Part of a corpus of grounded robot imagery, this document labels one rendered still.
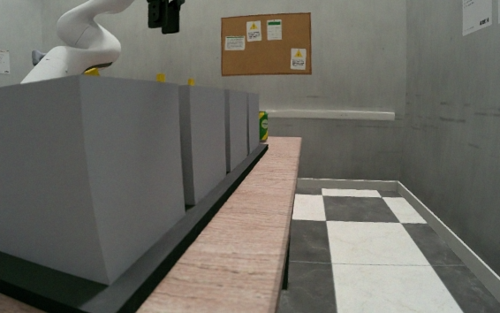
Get green and yellow drink can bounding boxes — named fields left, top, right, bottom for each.
left=259, top=111, right=268, bottom=142

